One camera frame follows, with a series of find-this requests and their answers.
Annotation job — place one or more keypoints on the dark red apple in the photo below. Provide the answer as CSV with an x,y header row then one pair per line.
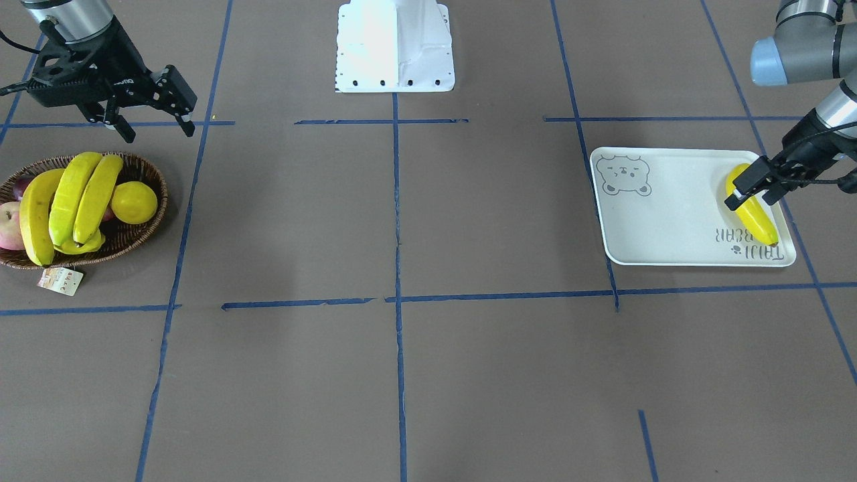
x,y
20,185

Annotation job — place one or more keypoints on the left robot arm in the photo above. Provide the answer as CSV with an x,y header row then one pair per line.
x,y
810,42

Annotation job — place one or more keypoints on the yellow banana long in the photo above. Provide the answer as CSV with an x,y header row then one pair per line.
x,y
34,216

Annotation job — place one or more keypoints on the brown wicker basket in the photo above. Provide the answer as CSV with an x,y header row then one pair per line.
x,y
120,238

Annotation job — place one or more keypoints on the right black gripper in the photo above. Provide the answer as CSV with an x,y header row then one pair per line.
x,y
125,59

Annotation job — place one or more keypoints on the yellow lemon fruit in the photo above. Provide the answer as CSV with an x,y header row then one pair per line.
x,y
134,203

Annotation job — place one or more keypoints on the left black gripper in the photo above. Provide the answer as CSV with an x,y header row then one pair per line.
x,y
805,139

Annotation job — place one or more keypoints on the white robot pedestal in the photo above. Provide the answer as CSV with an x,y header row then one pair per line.
x,y
394,46

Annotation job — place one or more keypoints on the pink yellow apple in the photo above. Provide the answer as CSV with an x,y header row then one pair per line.
x,y
11,237

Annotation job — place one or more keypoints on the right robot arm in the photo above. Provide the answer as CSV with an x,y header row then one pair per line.
x,y
78,20

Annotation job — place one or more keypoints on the white rectangular tray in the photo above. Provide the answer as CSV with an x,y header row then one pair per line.
x,y
666,207

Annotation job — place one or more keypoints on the paper price tag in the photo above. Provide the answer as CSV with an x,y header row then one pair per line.
x,y
61,280

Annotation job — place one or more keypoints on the small yellow banana bottom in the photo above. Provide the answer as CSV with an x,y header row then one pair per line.
x,y
70,247

